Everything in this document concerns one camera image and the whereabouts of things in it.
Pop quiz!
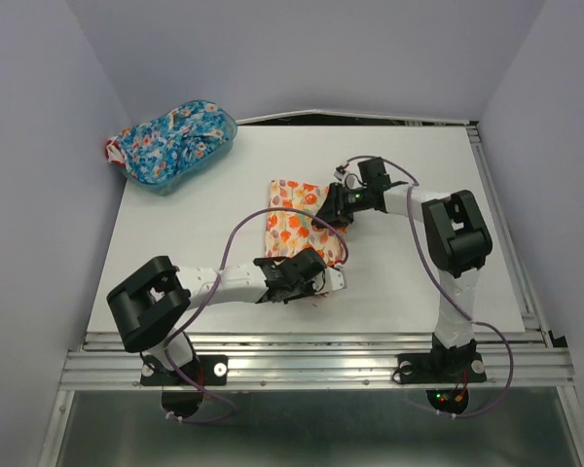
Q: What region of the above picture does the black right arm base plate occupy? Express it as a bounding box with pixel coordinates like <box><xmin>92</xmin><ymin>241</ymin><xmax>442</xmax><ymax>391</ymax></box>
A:
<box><xmin>391</xmin><ymin>353</ymin><xmax>488</xmax><ymax>385</ymax></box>

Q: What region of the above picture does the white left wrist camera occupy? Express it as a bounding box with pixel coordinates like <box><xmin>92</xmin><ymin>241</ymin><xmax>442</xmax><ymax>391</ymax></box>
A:
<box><xmin>317</xmin><ymin>268</ymin><xmax>347</xmax><ymax>295</ymax></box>

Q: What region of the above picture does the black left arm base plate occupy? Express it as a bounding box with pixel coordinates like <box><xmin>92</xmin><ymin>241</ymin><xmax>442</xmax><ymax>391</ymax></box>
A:
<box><xmin>140</xmin><ymin>354</ymin><xmax>229</xmax><ymax>386</ymax></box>

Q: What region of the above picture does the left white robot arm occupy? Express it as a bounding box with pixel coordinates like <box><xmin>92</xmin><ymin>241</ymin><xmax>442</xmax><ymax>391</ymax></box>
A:
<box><xmin>106</xmin><ymin>248</ymin><xmax>345</xmax><ymax>383</ymax></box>

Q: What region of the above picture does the blue floral print skirt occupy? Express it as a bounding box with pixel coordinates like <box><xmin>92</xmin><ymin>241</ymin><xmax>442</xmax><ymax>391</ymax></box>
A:
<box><xmin>112</xmin><ymin>100</ymin><xmax>230</xmax><ymax>185</ymax></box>

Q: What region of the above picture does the aluminium rail frame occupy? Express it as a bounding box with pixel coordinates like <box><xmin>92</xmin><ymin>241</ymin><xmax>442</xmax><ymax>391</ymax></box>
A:
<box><xmin>39</xmin><ymin>125</ymin><xmax>584</xmax><ymax>466</ymax></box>

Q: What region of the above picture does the red and white floral skirt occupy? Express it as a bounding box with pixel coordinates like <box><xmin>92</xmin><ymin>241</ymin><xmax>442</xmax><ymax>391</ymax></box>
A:
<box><xmin>105</xmin><ymin>138</ymin><xmax>126</xmax><ymax>167</ymax></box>

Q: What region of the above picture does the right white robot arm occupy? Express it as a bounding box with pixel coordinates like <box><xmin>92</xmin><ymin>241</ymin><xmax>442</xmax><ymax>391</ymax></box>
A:
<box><xmin>317</xmin><ymin>156</ymin><xmax>493</xmax><ymax>379</ymax></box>

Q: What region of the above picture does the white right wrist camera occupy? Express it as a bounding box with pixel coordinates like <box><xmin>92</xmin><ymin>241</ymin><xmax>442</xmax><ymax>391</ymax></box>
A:
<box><xmin>334</xmin><ymin>162</ymin><xmax>359</xmax><ymax>190</ymax></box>

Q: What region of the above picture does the orange tulip print skirt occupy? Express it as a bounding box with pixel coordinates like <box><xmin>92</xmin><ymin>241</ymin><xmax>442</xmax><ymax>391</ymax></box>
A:
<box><xmin>263</xmin><ymin>179</ymin><xmax>347</xmax><ymax>269</ymax></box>

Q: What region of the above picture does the translucent blue plastic bin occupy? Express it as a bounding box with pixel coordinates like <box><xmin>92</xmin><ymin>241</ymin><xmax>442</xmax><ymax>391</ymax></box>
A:
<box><xmin>119</xmin><ymin>99</ymin><xmax>238</xmax><ymax>197</ymax></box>

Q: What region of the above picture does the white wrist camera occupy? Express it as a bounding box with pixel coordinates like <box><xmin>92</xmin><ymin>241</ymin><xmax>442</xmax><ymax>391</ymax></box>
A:
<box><xmin>334</xmin><ymin>162</ymin><xmax>359</xmax><ymax>190</ymax></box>
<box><xmin>317</xmin><ymin>268</ymin><xmax>347</xmax><ymax>295</ymax></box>

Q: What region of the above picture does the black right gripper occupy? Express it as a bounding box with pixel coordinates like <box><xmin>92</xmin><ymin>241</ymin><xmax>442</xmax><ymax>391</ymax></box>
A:
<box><xmin>310</xmin><ymin>181</ymin><xmax>372</xmax><ymax>229</ymax></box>

